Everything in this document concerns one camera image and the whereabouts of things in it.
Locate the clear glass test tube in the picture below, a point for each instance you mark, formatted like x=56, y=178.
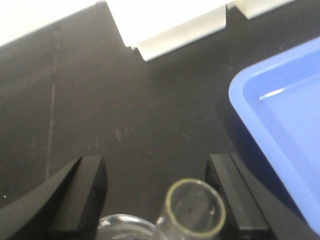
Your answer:
x=192, y=210

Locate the middle white storage bin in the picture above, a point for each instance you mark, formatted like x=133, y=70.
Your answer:
x=253, y=8

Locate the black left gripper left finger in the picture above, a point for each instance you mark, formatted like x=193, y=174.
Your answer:
x=67, y=206

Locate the glass erlenmeyer flask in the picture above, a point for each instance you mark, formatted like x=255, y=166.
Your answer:
x=124, y=227

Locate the left white storage bin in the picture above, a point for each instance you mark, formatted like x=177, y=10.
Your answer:
x=157, y=27

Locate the blue plastic tray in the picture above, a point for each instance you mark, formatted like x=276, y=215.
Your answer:
x=278, y=100

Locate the white storage bin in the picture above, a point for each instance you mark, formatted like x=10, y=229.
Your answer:
x=253, y=8
x=157, y=27

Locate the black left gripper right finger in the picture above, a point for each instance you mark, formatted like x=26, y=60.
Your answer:
x=252, y=211

